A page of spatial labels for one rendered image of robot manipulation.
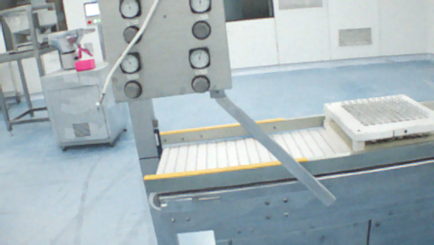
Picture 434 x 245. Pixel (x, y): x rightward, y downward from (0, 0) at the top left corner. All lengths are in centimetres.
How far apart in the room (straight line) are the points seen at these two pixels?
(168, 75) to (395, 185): 55
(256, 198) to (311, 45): 539
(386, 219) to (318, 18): 527
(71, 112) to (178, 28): 303
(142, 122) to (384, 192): 65
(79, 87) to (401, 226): 303
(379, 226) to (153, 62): 67
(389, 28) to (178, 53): 589
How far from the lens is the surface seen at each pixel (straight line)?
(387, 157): 85
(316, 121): 105
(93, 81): 348
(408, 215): 102
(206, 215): 82
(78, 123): 365
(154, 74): 68
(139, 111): 104
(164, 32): 67
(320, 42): 613
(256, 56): 604
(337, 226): 96
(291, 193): 82
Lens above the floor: 120
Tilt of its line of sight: 18 degrees down
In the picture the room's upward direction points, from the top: 7 degrees counter-clockwise
